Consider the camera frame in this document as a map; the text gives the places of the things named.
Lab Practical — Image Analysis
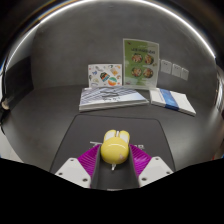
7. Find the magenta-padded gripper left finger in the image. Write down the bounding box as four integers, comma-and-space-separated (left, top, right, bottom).
54, 143, 102, 189

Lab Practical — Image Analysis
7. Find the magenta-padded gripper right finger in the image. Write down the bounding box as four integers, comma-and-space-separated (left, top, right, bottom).
128, 143, 174, 188

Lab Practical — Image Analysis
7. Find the yellow rabbit-shaped computer mouse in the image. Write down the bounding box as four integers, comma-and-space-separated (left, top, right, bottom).
100, 129, 131, 171

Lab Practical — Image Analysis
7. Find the black mouse pad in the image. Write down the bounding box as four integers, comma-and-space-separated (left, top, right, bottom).
49, 114, 177, 191

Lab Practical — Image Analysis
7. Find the grey striped book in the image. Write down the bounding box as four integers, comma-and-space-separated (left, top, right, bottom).
78, 86, 150, 113

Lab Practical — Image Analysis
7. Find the white book with blue band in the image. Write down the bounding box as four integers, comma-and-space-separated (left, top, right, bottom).
148, 87, 197, 117

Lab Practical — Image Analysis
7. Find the colourful sticker card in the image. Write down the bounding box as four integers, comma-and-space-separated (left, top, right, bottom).
87, 63, 123, 89

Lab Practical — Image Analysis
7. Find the green acrylic sign stand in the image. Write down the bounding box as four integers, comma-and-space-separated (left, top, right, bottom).
122, 38, 160, 91

